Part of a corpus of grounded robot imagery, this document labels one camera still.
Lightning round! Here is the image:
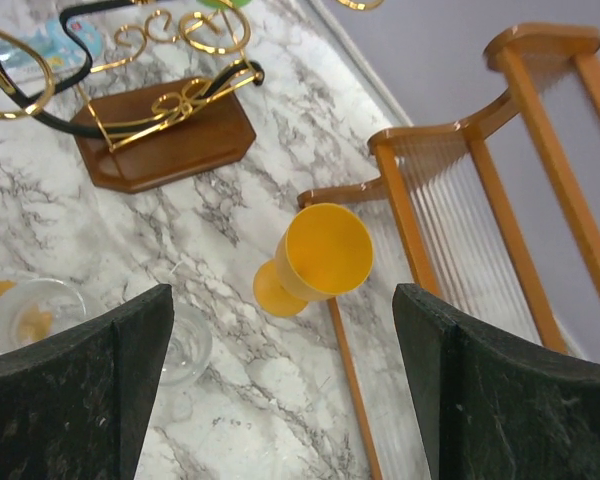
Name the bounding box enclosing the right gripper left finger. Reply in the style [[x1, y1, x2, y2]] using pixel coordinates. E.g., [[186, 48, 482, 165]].
[[0, 284, 174, 479]]

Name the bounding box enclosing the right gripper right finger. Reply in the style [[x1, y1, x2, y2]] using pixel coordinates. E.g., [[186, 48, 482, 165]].
[[392, 283, 600, 479]]

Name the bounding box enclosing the green plastic wine glass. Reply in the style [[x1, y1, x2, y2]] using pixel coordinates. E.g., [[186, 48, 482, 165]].
[[198, 0, 251, 9]]

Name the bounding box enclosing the clear wine glass front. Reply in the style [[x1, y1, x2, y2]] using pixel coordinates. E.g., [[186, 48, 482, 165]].
[[0, 278, 98, 355]]

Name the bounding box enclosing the clear wine glass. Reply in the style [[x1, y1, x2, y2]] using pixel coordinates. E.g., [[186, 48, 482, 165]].
[[159, 302, 213, 387], [0, 278, 98, 355]]

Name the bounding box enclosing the clear wine glass rear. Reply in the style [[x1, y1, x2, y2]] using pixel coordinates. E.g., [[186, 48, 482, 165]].
[[159, 302, 213, 387]]

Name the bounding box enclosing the wooden shelf rack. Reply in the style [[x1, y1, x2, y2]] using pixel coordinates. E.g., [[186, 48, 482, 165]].
[[298, 22, 600, 479]]

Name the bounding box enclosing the gold wire wine glass rack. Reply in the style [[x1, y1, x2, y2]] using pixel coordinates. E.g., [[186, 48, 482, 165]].
[[0, 0, 386, 195]]

